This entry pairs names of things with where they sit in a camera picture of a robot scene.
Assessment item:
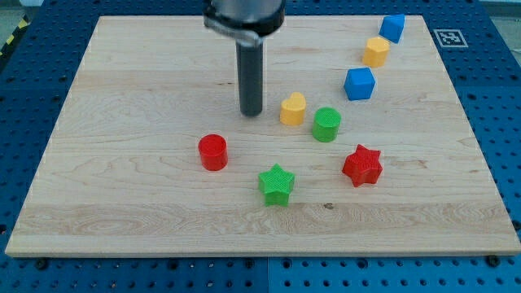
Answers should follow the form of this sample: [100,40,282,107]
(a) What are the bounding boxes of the green cylinder block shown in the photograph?
[312,107,341,142]

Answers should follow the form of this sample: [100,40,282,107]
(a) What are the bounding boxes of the red cylinder block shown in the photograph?
[198,133,228,171]

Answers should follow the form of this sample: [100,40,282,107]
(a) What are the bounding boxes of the green star block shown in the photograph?
[258,164,295,207]

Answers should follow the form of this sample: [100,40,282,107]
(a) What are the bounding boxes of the yellow hexagon block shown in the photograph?
[362,37,390,68]

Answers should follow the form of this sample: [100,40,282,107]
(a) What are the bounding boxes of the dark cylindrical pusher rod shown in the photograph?
[236,42,263,117]

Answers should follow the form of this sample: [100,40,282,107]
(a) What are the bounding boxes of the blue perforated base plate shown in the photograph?
[1,1,520,292]

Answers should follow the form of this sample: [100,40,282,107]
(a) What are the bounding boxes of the wooden board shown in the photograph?
[6,15,520,258]

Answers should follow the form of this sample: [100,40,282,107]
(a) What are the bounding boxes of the blue cube block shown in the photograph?
[344,67,375,101]

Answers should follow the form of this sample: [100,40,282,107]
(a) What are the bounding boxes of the white fiducial marker tag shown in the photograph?
[433,28,468,48]

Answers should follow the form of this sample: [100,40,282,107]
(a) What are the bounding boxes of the yellow heart block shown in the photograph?
[279,92,307,126]

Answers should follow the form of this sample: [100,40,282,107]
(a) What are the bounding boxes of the red star block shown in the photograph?
[342,144,383,187]

